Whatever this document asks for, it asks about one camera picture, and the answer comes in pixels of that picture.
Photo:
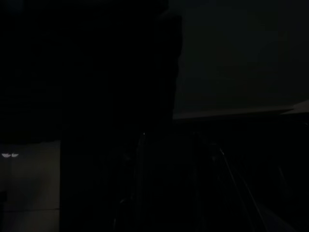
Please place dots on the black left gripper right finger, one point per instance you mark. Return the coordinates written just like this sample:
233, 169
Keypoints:
231, 198

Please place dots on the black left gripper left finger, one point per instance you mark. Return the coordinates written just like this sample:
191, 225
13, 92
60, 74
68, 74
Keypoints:
135, 183

